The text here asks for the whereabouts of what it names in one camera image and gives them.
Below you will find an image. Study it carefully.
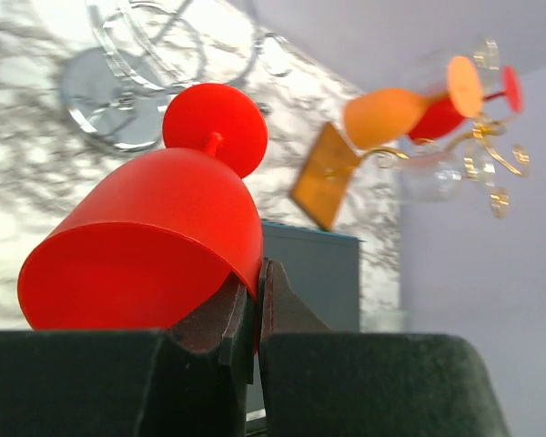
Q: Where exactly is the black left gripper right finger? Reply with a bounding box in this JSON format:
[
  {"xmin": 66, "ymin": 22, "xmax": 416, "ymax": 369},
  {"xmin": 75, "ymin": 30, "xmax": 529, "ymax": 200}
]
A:
[{"xmin": 258, "ymin": 260, "xmax": 510, "ymax": 437}]

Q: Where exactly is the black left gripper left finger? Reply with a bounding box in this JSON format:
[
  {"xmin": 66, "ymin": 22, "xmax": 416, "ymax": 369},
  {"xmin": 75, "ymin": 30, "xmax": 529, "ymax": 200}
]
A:
[{"xmin": 0, "ymin": 279, "xmax": 254, "ymax": 436}]

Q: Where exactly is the clear glass on gold rack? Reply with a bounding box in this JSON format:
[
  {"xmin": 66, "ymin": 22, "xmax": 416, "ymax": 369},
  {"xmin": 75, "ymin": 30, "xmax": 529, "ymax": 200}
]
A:
[{"xmin": 398, "ymin": 152, "xmax": 462, "ymax": 203}]

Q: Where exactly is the orange plastic wine glass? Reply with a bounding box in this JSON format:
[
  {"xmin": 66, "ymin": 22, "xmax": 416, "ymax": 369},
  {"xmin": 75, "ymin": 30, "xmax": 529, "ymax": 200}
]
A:
[{"xmin": 342, "ymin": 56, "xmax": 483, "ymax": 150}]

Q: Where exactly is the red plastic wine glass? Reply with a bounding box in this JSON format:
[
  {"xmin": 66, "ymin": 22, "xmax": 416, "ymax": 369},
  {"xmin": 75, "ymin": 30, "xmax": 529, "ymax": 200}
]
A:
[{"xmin": 407, "ymin": 66, "xmax": 524, "ymax": 142}]

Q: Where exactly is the chrome wine glass rack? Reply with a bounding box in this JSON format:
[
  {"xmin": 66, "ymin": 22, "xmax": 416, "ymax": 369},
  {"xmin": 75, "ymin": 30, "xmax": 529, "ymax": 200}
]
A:
[{"xmin": 59, "ymin": 1, "xmax": 292, "ymax": 157}]

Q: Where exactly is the dark grey flat box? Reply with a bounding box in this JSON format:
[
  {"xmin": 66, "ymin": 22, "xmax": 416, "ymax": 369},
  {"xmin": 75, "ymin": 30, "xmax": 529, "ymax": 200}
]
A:
[{"xmin": 248, "ymin": 221, "xmax": 374, "ymax": 436}]

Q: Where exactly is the gold wire wooden-base rack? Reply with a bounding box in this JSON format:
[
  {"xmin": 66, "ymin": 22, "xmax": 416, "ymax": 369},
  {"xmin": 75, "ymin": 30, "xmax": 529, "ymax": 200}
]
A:
[{"xmin": 288, "ymin": 38, "xmax": 531, "ymax": 232}]

